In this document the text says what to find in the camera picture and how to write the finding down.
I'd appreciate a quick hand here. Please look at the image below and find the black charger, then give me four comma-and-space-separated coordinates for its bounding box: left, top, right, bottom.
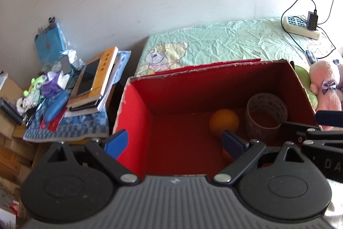
307, 9, 319, 31

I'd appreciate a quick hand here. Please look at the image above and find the blue bag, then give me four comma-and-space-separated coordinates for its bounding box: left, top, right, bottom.
33, 17, 66, 66

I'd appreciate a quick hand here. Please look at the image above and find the red cardboard box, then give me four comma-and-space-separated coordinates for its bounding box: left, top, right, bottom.
113, 59, 323, 176

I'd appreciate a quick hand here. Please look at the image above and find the black cylinder object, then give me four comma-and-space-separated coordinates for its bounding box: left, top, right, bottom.
0, 97, 24, 126

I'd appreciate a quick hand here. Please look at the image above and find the pink plush toy with bow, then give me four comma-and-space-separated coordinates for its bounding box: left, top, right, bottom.
309, 60, 343, 111

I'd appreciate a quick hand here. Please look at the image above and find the dark smartphone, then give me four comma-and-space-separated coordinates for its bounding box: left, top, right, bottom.
76, 59, 104, 97

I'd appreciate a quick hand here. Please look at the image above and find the printed green bed sheet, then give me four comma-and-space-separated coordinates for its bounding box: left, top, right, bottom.
134, 17, 343, 78

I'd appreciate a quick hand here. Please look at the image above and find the purple pouch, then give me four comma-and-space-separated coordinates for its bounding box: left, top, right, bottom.
40, 72, 67, 97

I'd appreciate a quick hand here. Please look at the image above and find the blue patterned cloth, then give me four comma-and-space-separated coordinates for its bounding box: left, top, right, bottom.
23, 108, 110, 142

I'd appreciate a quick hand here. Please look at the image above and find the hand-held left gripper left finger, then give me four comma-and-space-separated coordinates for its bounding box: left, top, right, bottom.
36, 129, 141, 187

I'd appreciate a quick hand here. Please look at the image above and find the green plush toy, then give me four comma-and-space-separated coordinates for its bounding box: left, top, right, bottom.
293, 64, 319, 110

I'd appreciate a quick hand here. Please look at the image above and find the white blue book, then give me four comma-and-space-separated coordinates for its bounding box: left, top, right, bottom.
96, 50, 132, 113

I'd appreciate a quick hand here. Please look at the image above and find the blue pencil case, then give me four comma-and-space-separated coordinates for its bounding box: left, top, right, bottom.
43, 89, 70, 122

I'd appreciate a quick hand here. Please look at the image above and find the small grey phone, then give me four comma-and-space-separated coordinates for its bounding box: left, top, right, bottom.
59, 55, 71, 75

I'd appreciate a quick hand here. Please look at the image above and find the green frog toy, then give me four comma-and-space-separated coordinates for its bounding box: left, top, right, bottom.
23, 76, 47, 98

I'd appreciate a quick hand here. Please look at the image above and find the red booklet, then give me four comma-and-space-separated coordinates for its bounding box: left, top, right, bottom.
40, 108, 67, 131

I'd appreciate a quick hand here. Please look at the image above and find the blue plaid fabric item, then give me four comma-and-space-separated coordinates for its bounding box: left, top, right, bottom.
305, 50, 317, 64

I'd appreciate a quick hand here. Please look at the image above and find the clear plastic bag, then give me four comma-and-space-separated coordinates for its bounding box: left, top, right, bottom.
54, 40, 81, 71

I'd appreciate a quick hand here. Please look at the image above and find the orange book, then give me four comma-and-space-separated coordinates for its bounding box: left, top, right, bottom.
66, 47, 119, 109

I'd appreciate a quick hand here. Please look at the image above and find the printed tape roll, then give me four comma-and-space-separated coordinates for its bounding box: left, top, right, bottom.
246, 94, 290, 144

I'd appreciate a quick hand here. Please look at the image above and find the orange gourd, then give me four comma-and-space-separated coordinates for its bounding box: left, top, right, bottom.
209, 109, 240, 162

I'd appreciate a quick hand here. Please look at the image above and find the white power strip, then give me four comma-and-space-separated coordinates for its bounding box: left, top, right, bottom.
284, 16, 321, 40

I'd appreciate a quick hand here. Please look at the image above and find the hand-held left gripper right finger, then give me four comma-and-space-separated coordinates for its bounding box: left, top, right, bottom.
213, 130, 314, 187

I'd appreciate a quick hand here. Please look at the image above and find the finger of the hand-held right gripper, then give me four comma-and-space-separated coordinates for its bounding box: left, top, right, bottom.
315, 110, 343, 130
279, 121, 323, 147

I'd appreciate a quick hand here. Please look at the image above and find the brown cardboard box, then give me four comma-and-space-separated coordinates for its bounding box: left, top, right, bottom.
0, 73, 33, 138

